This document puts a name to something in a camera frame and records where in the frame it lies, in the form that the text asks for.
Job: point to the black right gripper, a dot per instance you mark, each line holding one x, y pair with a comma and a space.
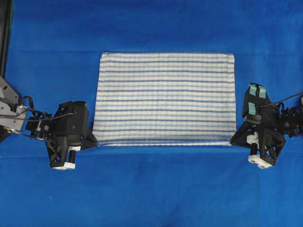
267, 139

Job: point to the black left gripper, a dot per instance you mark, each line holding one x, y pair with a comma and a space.
61, 150

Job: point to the blue white striped towel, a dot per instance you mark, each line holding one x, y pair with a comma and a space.
165, 98

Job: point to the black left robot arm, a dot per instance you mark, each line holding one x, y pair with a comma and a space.
15, 112

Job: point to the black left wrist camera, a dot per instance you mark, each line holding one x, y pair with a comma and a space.
73, 119

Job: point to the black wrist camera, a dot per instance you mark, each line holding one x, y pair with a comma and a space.
73, 119
255, 97

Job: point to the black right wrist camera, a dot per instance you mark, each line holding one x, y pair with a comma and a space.
255, 97

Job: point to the black table frame rail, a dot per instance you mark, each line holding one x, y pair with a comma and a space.
6, 16

